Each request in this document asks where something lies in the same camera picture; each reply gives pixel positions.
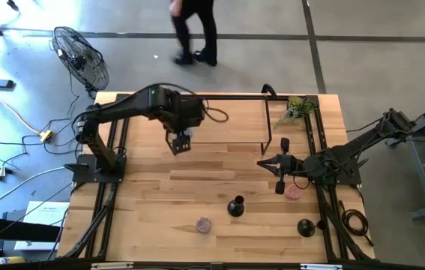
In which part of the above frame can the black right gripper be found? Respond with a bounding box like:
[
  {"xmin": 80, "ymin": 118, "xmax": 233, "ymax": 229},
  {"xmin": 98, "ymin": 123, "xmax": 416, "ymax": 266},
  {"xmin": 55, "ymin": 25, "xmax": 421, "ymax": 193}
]
[{"xmin": 256, "ymin": 137, "xmax": 307, "ymax": 195}]

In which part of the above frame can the red mosaic tealight holder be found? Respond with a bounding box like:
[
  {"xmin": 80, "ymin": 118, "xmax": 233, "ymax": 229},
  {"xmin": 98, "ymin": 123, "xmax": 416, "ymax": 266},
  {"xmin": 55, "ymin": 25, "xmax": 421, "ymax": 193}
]
[{"xmin": 284, "ymin": 183, "xmax": 304, "ymax": 202}]

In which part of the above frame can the tall black candlestick holder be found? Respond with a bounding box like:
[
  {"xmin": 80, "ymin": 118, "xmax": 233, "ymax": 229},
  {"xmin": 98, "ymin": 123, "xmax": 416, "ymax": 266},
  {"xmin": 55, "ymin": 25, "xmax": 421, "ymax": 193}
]
[
  {"xmin": 226, "ymin": 194, "xmax": 246, "ymax": 218},
  {"xmin": 296, "ymin": 218, "xmax": 328, "ymax": 239}
]

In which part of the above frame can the brown mosaic tealight holder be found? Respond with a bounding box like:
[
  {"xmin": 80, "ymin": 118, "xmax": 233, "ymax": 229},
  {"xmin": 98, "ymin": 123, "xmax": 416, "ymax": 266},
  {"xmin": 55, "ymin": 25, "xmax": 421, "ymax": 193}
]
[{"xmin": 195, "ymin": 216, "xmax": 213, "ymax": 235}]

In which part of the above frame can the green potted succulent plant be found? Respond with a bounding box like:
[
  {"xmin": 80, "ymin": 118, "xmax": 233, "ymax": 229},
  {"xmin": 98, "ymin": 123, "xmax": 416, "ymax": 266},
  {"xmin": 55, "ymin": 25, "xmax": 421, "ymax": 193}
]
[{"xmin": 272, "ymin": 95, "xmax": 316, "ymax": 131}]

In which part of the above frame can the person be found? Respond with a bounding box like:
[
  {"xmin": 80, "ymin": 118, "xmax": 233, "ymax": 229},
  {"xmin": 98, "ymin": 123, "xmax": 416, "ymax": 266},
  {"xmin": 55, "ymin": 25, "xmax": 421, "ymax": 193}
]
[{"xmin": 168, "ymin": 0, "xmax": 219, "ymax": 68}]

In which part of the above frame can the black floor fan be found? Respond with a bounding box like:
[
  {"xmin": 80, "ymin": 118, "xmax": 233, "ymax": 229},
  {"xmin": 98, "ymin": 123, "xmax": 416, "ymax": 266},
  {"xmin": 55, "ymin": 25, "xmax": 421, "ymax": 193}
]
[{"xmin": 51, "ymin": 25, "xmax": 110, "ymax": 94}]

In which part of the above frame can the yellow power strip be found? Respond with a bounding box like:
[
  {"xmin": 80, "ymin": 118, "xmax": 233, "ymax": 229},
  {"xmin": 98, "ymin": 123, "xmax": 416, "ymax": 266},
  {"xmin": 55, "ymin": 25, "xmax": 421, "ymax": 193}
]
[{"xmin": 38, "ymin": 129, "xmax": 55, "ymax": 143}]

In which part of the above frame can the grey metal stand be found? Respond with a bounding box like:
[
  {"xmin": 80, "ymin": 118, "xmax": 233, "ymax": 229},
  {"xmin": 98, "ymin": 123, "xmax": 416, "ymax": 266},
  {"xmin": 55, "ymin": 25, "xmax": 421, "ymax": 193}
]
[{"xmin": 384, "ymin": 96, "xmax": 425, "ymax": 221}]

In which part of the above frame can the white paper sheet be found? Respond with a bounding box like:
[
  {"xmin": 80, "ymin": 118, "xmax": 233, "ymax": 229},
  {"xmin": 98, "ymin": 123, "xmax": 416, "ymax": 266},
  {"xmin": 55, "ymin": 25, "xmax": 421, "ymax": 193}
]
[{"xmin": 13, "ymin": 200, "xmax": 70, "ymax": 251}]

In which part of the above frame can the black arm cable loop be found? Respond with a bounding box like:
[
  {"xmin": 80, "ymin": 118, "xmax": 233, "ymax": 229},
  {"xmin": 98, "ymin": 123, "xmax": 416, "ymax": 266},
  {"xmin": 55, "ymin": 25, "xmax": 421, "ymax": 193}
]
[{"xmin": 196, "ymin": 97, "xmax": 230, "ymax": 125}]

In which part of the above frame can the coiled black cable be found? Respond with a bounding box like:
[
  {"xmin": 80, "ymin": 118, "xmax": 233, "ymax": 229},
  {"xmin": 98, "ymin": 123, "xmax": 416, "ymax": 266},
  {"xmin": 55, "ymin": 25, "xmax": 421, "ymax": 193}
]
[{"xmin": 340, "ymin": 200, "xmax": 375, "ymax": 248}]

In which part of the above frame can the black aluminium rig frame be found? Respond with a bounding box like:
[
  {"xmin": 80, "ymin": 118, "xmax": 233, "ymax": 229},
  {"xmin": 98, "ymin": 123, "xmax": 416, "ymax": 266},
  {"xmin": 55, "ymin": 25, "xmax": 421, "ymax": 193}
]
[{"xmin": 57, "ymin": 91, "xmax": 377, "ymax": 266}]

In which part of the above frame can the white floor cable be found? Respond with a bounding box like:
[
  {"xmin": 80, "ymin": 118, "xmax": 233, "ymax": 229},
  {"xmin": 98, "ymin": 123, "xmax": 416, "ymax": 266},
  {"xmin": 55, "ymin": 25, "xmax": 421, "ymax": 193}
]
[{"xmin": 0, "ymin": 166, "xmax": 67, "ymax": 210}]

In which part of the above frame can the beige floor cable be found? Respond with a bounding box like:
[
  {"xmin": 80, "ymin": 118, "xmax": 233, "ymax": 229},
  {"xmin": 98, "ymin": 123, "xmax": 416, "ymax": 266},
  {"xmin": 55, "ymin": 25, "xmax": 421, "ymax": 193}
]
[{"xmin": 0, "ymin": 76, "xmax": 45, "ymax": 135}]

